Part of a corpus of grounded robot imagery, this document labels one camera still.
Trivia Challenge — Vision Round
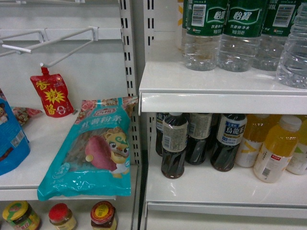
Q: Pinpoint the yellow juice bottle behind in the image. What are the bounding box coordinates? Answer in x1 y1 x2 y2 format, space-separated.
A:
235 114 281 168

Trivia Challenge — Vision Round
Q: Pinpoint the lower right shelf board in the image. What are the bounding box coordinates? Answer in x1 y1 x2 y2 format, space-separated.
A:
143 129 307 230

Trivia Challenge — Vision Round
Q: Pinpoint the blue snack bag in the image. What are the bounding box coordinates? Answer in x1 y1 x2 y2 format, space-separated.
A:
0 92 30 175

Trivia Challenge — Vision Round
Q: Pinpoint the floral snack packet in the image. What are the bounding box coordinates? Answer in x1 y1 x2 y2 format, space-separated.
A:
12 107 43 126

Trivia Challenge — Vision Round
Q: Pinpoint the slotted white shelf upright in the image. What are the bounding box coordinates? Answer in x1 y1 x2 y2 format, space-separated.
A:
119 0 147 166

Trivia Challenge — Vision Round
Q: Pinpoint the clear water bottle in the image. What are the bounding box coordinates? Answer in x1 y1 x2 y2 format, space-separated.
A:
276 0 307 90

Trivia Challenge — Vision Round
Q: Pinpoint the water bottle green label right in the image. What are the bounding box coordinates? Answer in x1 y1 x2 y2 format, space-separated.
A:
252 0 302 71

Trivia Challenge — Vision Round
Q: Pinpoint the red lid sauce jar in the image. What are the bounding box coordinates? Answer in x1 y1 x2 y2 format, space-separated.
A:
48 203 77 230

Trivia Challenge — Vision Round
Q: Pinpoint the yellow juice bottle front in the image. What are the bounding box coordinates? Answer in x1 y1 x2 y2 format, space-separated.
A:
253 115 302 183

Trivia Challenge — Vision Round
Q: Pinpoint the white wire display hook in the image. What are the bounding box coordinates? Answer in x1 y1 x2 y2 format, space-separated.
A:
0 25 100 67

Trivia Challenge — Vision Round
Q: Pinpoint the water bottle green label middle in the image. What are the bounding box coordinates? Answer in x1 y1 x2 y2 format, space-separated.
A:
218 0 268 72

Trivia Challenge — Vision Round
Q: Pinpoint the green lid sauce jar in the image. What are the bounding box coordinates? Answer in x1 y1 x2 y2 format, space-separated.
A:
2 201 41 230

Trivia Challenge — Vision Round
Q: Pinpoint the dark oolong tea bottle front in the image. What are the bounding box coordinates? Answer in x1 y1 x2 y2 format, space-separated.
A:
161 113 189 179

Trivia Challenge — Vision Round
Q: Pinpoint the dark chili sauce jar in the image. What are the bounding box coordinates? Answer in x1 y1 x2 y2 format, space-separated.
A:
90 201 118 230

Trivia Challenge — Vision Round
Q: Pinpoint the left bay shelf board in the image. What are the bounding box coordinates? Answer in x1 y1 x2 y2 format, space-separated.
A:
0 109 140 201

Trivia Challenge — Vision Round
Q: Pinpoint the dark tea bottle middle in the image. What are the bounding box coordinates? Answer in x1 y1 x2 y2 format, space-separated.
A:
185 113 213 165

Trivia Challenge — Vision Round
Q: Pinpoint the teal noodle bag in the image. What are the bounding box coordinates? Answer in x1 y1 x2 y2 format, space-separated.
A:
37 96 138 201

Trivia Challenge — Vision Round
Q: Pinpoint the red sauce pouch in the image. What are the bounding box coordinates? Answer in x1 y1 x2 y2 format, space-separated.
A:
30 67 74 118

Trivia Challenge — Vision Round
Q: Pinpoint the yellow juice bottle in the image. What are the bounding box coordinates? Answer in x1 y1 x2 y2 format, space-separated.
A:
235 114 281 168
253 115 302 183

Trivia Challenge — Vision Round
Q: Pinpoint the dark tea bottle back left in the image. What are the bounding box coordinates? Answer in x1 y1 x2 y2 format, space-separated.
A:
155 113 169 156

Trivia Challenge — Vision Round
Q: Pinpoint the Suntory oolong tea bottle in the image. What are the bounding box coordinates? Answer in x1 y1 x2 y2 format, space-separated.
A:
211 114 247 172

